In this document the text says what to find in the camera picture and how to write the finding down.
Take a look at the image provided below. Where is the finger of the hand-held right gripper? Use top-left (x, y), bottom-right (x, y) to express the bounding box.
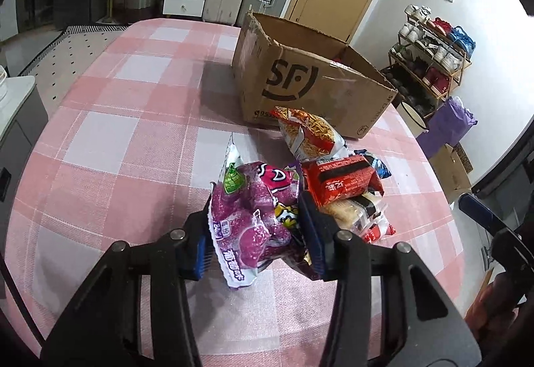
top-left (459, 193), bottom-right (510, 234)
top-left (471, 112), bottom-right (534, 198)

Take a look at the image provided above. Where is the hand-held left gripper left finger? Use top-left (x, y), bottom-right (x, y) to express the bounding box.
top-left (42, 200), bottom-right (215, 367)

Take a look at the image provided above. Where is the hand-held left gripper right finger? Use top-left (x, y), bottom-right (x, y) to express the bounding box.
top-left (297, 191), bottom-right (482, 367)

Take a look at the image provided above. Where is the beige cracker packet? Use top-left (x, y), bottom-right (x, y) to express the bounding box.
top-left (321, 192), bottom-right (397, 245)

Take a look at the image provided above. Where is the purple candy bag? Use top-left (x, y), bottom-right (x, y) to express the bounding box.
top-left (210, 133), bottom-right (313, 289)

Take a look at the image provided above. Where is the red snack packet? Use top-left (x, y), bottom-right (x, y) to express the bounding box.
top-left (300, 154), bottom-right (385, 208)

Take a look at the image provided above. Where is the blue cookie packet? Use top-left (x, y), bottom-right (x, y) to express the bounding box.
top-left (354, 149), bottom-right (393, 180)

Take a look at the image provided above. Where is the orange noodle snack bag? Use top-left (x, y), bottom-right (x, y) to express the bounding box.
top-left (270, 105), bottom-right (350, 162)

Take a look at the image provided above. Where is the brown cardboard box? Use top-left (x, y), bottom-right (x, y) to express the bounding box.
top-left (231, 10), bottom-right (399, 140)

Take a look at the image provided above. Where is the person's right hand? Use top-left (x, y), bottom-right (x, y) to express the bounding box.
top-left (465, 267), bottom-right (522, 339)

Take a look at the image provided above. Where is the printed cardboard carton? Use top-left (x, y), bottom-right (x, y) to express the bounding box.
top-left (428, 142), bottom-right (474, 203)

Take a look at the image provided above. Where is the wooden shoe rack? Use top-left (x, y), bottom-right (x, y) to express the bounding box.
top-left (388, 6), bottom-right (474, 117)

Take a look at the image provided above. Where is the cream waste bin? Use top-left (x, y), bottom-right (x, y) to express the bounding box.
top-left (396, 98), bottom-right (429, 133)

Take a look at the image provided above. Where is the shoe rack with shoes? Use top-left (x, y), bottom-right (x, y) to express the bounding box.
top-left (392, 4), bottom-right (476, 113)

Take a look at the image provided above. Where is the pink checked tablecloth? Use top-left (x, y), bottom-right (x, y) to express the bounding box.
top-left (4, 17), bottom-right (466, 367)

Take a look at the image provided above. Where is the white side cabinet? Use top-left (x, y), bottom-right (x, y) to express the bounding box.
top-left (0, 75), bottom-right (49, 226)

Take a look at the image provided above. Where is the dotted rug striped border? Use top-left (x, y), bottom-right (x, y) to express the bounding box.
top-left (19, 24), bottom-right (130, 117)

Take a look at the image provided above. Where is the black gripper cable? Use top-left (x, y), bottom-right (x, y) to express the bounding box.
top-left (0, 256), bottom-right (44, 349)

